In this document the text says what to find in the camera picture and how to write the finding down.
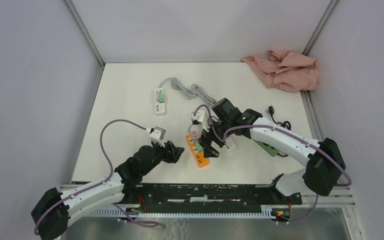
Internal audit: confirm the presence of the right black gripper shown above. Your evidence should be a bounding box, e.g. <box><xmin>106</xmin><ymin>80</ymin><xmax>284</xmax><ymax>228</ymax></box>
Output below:
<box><xmin>198</xmin><ymin>115</ymin><xmax>233</xmax><ymax>158</ymax></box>

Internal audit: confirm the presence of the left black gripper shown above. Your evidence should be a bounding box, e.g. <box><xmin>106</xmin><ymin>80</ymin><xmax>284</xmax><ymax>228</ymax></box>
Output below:
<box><xmin>141</xmin><ymin>139</ymin><xmax>185</xmax><ymax>176</ymax></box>

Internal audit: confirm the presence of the pink plug from orange strip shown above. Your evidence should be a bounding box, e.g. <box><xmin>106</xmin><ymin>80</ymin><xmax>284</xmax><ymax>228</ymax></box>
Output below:
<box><xmin>189</xmin><ymin>124</ymin><xmax>202</xmax><ymax>141</ymax></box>

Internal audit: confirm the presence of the orange power strip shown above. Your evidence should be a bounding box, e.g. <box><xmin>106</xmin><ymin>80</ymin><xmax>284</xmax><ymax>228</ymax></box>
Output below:
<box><xmin>186</xmin><ymin>134</ymin><xmax>210</xmax><ymax>168</ymax></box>

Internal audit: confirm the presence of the green plug from orange strip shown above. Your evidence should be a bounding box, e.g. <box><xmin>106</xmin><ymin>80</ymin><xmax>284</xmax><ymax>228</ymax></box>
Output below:
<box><xmin>194</xmin><ymin>142</ymin><xmax>204</xmax><ymax>153</ymax></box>

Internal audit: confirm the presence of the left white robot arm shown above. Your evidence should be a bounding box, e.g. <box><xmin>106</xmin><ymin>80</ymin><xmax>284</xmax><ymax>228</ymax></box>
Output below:
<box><xmin>30</xmin><ymin>141</ymin><xmax>185</xmax><ymax>240</ymax></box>

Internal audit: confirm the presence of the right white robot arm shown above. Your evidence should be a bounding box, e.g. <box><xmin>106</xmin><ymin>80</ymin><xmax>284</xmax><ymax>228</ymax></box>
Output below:
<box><xmin>191</xmin><ymin>98</ymin><xmax>352</xmax><ymax>204</ymax></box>

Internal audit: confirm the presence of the green plug on white strip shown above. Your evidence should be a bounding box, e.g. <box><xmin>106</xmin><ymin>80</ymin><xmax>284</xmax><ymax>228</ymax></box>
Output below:
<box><xmin>156</xmin><ymin>90</ymin><xmax>165</xmax><ymax>103</ymax></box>

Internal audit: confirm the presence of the long white power strip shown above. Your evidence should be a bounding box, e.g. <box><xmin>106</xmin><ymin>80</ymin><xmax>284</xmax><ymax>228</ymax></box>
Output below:
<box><xmin>222</xmin><ymin>137</ymin><xmax>236</xmax><ymax>152</ymax></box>

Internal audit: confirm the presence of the small white power strip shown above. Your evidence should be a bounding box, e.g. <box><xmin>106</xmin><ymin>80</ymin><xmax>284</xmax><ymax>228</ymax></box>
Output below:
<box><xmin>154</xmin><ymin>87</ymin><xmax>167</xmax><ymax>117</ymax></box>

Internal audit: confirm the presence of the dark green power strip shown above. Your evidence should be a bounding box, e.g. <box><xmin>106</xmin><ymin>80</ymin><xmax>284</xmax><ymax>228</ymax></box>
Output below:
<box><xmin>255</xmin><ymin>140</ymin><xmax>288</xmax><ymax>158</ymax></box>

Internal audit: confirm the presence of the pink crumpled cloth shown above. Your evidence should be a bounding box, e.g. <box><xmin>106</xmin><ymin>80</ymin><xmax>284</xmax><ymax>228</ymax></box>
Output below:
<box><xmin>241</xmin><ymin>49</ymin><xmax>321</xmax><ymax>93</ymax></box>

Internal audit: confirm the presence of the grey cable of white strip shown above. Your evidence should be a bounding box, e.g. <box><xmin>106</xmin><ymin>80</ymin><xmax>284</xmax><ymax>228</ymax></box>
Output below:
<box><xmin>159</xmin><ymin>77</ymin><xmax>217</xmax><ymax>109</ymax></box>

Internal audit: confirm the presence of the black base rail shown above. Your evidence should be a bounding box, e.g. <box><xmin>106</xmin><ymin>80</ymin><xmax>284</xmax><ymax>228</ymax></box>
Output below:
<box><xmin>121</xmin><ymin>183</ymin><xmax>303</xmax><ymax>214</ymax></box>

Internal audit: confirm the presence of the black power cable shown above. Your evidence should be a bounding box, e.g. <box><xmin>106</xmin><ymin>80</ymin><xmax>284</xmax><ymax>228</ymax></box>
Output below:
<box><xmin>267</xmin><ymin>105</ymin><xmax>292</xmax><ymax>158</ymax></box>

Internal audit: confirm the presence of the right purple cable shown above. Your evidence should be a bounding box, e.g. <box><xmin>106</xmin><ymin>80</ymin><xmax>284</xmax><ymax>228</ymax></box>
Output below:
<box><xmin>193</xmin><ymin>104</ymin><xmax>353</xmax><ymax>226</ymax></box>

